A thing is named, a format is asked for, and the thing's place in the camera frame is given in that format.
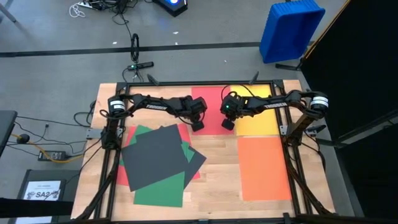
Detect yellow paper sheet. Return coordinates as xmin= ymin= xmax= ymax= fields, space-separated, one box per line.
xmin=229 ymin=83 xmax=280 ymax=137

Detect black paper sheet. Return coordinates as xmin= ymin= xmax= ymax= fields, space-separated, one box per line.
xmin=159 ymin=124 xmax=208 ymax=190
xmin=121 ymin=123 xmax=190 ymax=193

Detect orange paper sheet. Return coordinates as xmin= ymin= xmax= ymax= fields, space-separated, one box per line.
xmin=236 ymin=136 xmax=293 ymax=202

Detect green paper sheet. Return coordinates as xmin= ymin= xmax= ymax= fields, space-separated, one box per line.
xmin=119 ymin=124 xmax=154 ymax=167
xmin=133 ymin=141 xmax=196 ymax=208

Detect black USB hub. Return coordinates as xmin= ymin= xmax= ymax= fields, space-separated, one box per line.
xmin=126 ymin=61 xmax=155 ymax=72

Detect black clamp lever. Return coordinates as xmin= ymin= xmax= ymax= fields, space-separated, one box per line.
xmin=306 ymin=124 xmax=327 ymax=134

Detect blue plastic bin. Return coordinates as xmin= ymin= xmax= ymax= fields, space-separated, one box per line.
xmin=259 ymin=0 xmax=326 ymax=65

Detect black computer with lights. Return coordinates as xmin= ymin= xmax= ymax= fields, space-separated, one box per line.
xmin=153 ymin=0 xmax=189 ymax=17

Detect black partition panel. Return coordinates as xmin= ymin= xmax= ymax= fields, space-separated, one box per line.
xmin=299 ymin=0 xmax=398 ymax=224

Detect white SA2 label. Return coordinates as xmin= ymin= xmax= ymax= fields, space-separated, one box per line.
xmin=22 ymin=180 xmax=62 ymax=202

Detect black round plug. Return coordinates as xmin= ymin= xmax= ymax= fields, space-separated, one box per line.
xmin=16 ymin=133 xmax=31 ymax=145

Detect black case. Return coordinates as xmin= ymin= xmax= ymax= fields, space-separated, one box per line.
xmin=14 ymin=169 xmax=81 ymax=224

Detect black furniture corner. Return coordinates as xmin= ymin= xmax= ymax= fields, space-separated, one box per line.
xmin=0 ymin=109 xmax=19 ymax=158

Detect grey metal leg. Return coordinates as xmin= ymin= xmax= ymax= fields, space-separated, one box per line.
xmin=0 ymin=0 xmax=34 ymax=37

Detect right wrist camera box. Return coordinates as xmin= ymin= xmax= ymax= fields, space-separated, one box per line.
xmin=221 ymin=118 xmax=236 ymax=132

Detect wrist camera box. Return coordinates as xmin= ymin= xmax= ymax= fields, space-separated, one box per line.
xmin=190 ymin=120 xmax=206 ymax=133
xmin=221 ymin=118 xmax=236 ymax=132

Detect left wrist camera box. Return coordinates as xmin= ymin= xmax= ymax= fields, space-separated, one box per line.
xmin=190 ymin=120 xmax=206 ymax=133

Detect black aluminium table frame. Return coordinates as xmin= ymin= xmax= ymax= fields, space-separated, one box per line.
xmin=70 ymin=80 xmax=338 ymax=224

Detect coiled black cable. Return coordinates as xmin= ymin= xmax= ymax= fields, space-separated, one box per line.
xmin=130 ymin=32 xmax=141 ymax=64

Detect tangled black cables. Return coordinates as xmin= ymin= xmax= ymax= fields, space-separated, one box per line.
xmin=88 ymin=0 xmax=147 ymax=41

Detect yellow floor cable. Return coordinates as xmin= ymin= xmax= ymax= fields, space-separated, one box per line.
xmin=11 ymin=133 xmax=85 ymax=165

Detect white cable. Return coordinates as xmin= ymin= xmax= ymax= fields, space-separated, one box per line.
xmin=68 ymin=2 xmax=87 ymax=19

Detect black floor cable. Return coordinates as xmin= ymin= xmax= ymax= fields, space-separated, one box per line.
xmin=12 ymin=99 xmax=105 ymax=187

